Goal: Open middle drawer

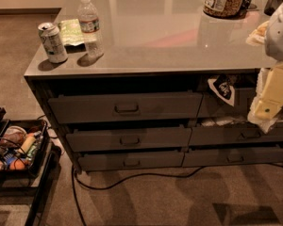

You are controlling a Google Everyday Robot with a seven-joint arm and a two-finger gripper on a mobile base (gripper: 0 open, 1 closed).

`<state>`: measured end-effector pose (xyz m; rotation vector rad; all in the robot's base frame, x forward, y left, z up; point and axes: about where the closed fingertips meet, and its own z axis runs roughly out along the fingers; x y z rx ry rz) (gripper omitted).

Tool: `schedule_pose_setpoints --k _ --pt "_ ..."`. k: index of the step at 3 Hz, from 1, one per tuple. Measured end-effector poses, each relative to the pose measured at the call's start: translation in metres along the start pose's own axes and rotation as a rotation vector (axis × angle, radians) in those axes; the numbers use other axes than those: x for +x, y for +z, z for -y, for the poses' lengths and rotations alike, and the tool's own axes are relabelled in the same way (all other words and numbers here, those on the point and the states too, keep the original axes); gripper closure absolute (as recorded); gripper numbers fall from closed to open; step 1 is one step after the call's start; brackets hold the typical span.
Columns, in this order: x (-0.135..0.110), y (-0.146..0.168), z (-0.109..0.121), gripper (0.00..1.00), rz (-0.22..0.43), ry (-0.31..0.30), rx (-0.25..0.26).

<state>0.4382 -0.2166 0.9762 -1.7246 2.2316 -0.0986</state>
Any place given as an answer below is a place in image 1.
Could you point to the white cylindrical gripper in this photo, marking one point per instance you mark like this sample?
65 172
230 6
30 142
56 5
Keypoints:
280 35

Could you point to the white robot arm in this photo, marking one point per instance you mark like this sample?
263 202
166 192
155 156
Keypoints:
274 36

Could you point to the white bag in drawer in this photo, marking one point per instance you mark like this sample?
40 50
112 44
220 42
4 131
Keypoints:
221 121

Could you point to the grey drawer cabinet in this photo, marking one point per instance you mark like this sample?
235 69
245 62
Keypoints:
151 46

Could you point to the snack bag on counter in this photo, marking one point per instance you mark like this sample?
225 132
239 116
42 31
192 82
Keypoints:
257 37

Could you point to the black white chip bag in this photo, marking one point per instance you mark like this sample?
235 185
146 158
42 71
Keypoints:
222 87

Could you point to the clear plastic water bottle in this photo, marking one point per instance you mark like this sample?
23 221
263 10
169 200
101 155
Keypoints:
90 27

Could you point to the green snack packet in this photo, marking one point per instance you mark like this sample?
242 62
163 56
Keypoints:
70 32

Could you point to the silver soda can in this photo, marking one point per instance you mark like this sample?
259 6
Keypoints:
52 42

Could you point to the black bin of items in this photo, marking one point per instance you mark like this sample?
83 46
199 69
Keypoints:
23 146

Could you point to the black cart frame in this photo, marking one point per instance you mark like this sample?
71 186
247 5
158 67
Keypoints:
22 199

